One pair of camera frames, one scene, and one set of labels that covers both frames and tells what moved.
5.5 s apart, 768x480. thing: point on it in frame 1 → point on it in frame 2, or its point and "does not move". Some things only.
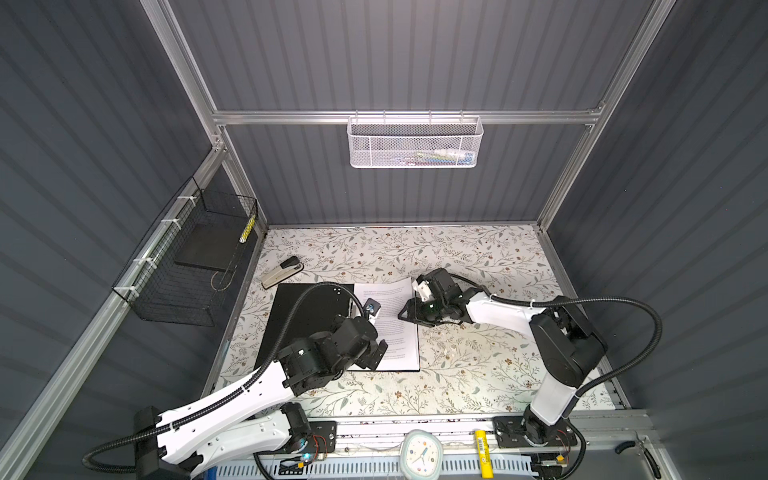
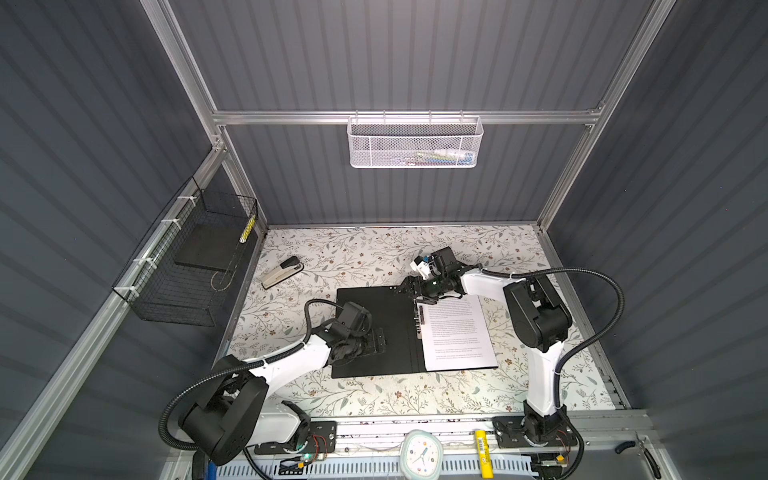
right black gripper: [414, 308] → [410, 282]
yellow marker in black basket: [244, 236] does not move
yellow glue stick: [486, 466] does not move
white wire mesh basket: [414, 142] does not move
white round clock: [421, 455] does not move
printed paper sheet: [400, 335] → [455, 335]
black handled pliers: [640, 443] does not move
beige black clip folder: [315, 315] → [396, 315]
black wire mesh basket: [186, 269] does not move
